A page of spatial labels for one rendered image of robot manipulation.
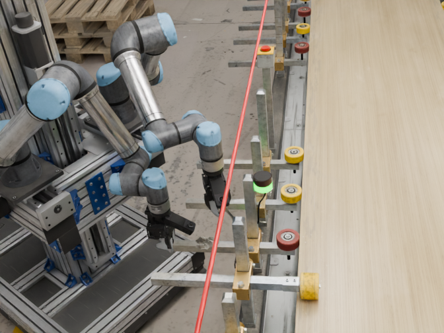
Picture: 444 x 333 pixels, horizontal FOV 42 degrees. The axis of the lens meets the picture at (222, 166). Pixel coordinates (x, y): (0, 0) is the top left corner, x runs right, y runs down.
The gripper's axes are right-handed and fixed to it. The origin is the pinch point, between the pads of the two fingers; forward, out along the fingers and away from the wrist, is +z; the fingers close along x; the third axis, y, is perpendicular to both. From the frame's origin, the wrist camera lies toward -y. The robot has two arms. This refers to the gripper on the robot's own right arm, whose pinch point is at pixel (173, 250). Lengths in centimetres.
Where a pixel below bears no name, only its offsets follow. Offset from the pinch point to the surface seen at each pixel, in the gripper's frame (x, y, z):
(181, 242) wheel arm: 0.0, -3.4, -3.8
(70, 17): -316, 165, 41
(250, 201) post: -2.3, -29.2, -22.1
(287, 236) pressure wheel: 0.6, -41.5, -9.3
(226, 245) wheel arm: 0.6, -19.9, -4.0
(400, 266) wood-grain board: 12, -78, -9
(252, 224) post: -2.3, -29.3, -11.6
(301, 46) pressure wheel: -148, -41, -9
